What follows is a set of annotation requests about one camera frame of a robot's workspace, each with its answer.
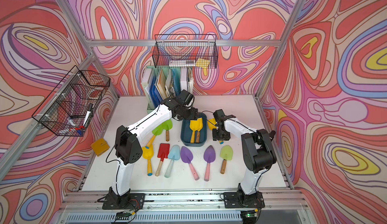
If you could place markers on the yellow sticky note block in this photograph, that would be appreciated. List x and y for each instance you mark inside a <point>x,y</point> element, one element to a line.
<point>100,146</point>

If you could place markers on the red shovel wooden handle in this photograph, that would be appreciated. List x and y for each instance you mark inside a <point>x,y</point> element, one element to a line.
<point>163,153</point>

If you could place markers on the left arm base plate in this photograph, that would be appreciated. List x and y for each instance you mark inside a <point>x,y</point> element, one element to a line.
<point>127,201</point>

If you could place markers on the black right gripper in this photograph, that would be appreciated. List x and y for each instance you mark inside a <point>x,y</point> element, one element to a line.
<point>215,136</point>

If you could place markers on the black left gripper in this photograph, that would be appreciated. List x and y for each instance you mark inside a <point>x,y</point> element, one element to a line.
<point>194,114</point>

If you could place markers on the black wire basket back wall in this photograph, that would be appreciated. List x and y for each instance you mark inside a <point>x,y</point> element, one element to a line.
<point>183,50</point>

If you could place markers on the light blue shovel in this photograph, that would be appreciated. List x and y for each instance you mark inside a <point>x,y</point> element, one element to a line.
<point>174,155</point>

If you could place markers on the yellow shovel blue tipped handle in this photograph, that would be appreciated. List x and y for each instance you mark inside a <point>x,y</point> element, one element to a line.
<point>148,154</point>

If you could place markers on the mint green file organizer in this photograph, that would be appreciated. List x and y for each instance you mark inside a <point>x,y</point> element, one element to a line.
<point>161,83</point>

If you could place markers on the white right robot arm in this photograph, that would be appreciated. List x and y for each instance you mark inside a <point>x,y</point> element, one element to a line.
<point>257,149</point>

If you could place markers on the yellow sponge in basket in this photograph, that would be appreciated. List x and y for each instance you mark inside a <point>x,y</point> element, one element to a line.
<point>202,63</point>

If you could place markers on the yellow shovel wooden handle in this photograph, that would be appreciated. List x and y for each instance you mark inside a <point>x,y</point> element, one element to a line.
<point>197,139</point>

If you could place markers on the black wire basket left wall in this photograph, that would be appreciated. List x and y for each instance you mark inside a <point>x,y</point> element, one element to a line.
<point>65,115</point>

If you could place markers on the black wire basket wall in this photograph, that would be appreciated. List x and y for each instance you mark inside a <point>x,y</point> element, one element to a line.
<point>65,115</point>
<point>183,50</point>

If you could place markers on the black marker pen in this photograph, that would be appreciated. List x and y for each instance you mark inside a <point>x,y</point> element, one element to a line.
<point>88,114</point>

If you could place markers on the light green shovel wooden handle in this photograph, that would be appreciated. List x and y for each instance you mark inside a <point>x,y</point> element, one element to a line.
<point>226,154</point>

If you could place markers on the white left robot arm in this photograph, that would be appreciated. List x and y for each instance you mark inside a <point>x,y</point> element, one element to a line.
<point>128,139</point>

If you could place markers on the purple shovel pink handle left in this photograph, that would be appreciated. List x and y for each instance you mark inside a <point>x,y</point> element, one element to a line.
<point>187,157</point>

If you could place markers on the green shovel yellow handle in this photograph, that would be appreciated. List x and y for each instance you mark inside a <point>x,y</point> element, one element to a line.
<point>156,132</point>

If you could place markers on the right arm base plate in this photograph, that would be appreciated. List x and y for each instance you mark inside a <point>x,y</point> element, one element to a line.
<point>240,200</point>

